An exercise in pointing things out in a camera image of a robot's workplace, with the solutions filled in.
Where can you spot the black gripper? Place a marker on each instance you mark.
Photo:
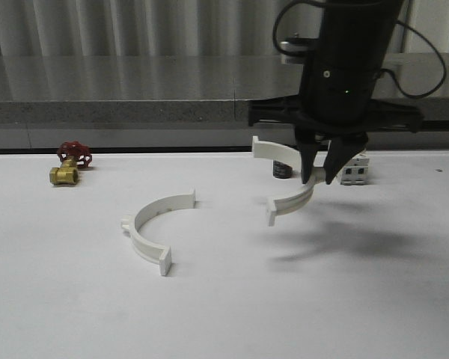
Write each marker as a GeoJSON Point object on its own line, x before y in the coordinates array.
{"type": "Point", "coordinates": [334, 100]}

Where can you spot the white half pipe clamp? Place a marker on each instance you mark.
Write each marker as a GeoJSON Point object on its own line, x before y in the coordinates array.
{"type": "Point", "coordinates": [148, 250]}
{"type": "Point", "coordinates": [286, 203]}

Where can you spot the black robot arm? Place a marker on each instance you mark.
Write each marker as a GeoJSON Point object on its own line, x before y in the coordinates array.
{"type": "Point", "coordinates": [354, 25]}

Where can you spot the black cylindrical capacitor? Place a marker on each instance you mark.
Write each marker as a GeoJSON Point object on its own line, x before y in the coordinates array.
{"type": "Point", "coordinates": [281, 170]}

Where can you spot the brass valve red handwheel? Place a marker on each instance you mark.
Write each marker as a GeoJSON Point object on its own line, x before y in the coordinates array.
{"type": "Point", "coordinates": [74, 156]}

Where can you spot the grey stone countertop ledge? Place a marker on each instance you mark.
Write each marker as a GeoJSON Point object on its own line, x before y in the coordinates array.
{"type": "Point", "coordinates": [112, 90]}

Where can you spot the white circuit breaker red switch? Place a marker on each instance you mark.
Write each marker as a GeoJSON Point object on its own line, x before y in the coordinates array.
{"type": "Point", "coordinates": [355, 171]}

